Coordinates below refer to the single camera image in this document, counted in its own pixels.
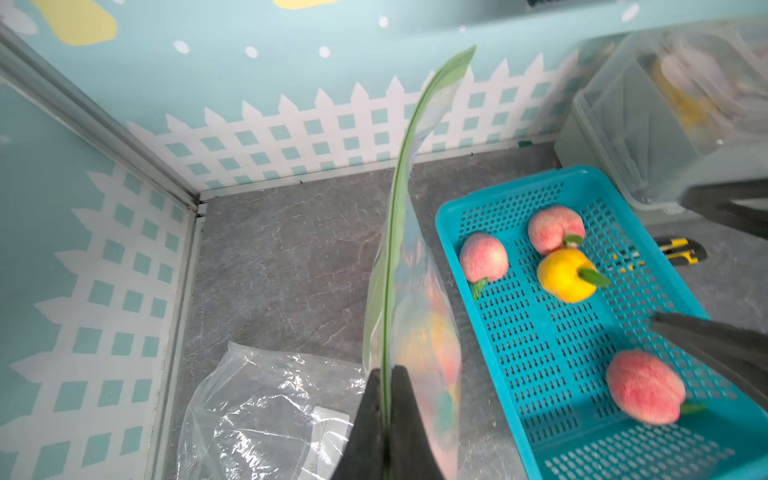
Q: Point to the clear plastic storage box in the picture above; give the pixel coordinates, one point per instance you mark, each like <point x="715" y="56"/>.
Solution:
<point x="673" y="109"/>

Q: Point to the yellow black utility knife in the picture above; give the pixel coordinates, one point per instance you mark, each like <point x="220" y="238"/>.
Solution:
<point x="679" y="251"/>

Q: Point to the pink peach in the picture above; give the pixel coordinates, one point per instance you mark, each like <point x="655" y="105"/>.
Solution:
<point x="483" y="260"/>
<point x="647" y="390"/>
<point x="554" y="228"/>

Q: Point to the yellow peach with leaf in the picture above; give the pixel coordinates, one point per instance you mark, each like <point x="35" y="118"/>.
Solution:
<point x="570" y="276"/>

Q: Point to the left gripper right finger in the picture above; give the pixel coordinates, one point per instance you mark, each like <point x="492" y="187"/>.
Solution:
<point x="410" y="455"/>

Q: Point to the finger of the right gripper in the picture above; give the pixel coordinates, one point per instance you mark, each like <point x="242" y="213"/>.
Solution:
<point x="739" y="355"/>
<point x="719" y="203"/>

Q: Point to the clear green zip-top bag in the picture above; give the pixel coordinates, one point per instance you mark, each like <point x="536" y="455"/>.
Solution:
<point x="405" y="287"/>

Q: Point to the orange-pink peach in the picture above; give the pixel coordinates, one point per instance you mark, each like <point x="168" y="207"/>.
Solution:
<point x="443" y="340"/>

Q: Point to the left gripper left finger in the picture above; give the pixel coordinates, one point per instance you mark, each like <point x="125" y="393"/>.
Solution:
<point x="363" y="457"/>

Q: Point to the teal plastic basket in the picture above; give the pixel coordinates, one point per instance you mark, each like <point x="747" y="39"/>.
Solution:
<point x="548" y="359"/>

